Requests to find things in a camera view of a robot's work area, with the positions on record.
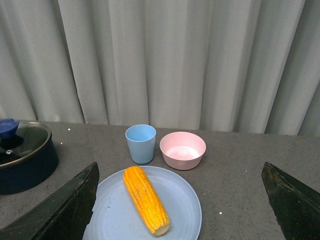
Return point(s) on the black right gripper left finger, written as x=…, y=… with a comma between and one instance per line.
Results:
x=64, y=215

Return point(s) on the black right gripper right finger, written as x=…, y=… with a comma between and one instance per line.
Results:
x=296, y=206

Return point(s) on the yellow corn cob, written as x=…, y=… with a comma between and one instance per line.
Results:
x=146, y=200

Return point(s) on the glass lid blue knob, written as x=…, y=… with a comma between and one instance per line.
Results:
x=20, y=140

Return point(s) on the light blue plate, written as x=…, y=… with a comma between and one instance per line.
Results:
x=116, y=218

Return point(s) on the dark blue saucepan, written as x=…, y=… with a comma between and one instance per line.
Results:
x=30, y=172

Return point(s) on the light blue cup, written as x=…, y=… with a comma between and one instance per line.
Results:
x=141, y=140

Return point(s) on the pink bowl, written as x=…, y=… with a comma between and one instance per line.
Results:
x=182, y=150

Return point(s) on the white curtain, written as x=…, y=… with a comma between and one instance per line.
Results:
x=248, y=66

